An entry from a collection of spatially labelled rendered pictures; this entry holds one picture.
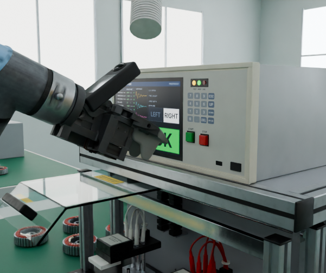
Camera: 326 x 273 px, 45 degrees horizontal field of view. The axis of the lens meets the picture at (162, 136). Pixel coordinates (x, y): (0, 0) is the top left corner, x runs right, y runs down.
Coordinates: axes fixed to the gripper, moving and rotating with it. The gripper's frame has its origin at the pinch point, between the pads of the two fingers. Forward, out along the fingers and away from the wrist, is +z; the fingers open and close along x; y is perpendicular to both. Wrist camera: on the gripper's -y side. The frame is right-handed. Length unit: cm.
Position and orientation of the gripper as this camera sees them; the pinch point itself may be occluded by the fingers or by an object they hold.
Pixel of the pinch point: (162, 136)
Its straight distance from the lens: 71.9
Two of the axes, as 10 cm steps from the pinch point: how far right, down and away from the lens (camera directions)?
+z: 7.1, 3.5, 6.1
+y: -3.3, 9.3, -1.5
